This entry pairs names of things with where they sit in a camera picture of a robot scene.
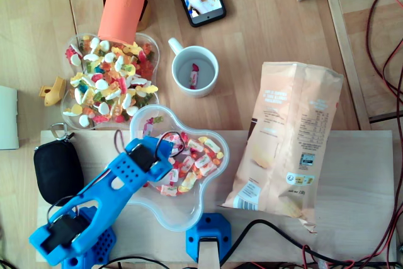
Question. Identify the clear Haribo candy tub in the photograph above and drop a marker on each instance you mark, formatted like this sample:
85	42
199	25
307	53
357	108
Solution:
185	209

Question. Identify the blue 3D-printed robot arm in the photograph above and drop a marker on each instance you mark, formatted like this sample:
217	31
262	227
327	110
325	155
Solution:
104	187

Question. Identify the pink white wrapped candy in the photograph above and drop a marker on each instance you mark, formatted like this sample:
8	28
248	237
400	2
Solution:
147	128

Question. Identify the green yellow gummy bear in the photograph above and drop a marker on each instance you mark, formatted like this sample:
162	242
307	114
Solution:
158	120

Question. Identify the yellow white wrapped candy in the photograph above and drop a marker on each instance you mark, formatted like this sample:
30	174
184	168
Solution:
210	144

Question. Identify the red white wrapped candy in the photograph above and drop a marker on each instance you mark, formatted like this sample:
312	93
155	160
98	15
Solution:
194	77

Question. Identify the white oval gummy candy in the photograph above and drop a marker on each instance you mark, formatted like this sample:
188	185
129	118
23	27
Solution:
101	84
84	121
75	59

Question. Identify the white ceramic mug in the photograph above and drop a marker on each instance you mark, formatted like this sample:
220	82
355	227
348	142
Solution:
195	70

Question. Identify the blue gummy candy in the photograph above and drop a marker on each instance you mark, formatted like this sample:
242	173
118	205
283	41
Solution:
83	88

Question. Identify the metal keyring clip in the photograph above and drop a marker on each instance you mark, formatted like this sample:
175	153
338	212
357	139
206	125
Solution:
60	132

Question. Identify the black zip pouch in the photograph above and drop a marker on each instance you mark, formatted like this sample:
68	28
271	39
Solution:
56	171

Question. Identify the clear plastic gummy tray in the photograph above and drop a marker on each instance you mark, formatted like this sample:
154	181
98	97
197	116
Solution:
67	108

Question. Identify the orange crisps bag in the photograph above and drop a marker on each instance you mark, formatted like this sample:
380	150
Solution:
283	143

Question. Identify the yellow plastic part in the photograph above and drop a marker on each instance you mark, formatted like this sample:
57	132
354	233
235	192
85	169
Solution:
55	91

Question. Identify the orange cylinder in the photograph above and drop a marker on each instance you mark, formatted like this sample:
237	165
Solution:
124	4

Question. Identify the white flat box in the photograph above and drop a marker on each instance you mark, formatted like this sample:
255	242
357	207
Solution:
7	117

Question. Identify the light wooden base board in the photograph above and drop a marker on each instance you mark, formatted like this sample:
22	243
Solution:
346	187

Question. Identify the blue post clamp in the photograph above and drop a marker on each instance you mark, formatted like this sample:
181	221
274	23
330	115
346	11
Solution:
207	223

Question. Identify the wooden post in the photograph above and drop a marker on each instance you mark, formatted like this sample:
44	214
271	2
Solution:
208	253

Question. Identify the wooden frame strip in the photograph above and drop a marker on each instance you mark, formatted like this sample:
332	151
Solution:
348	61

